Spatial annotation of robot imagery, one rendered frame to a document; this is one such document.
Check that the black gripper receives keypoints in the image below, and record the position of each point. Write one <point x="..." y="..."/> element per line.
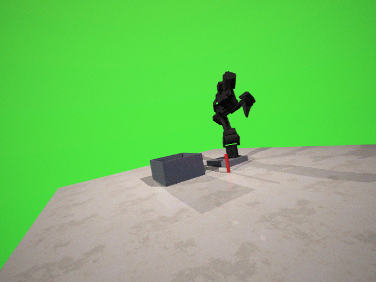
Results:
<point x="246" y="102"/>

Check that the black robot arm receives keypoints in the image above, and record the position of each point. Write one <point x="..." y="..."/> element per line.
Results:
<point x="223" y="97"/>

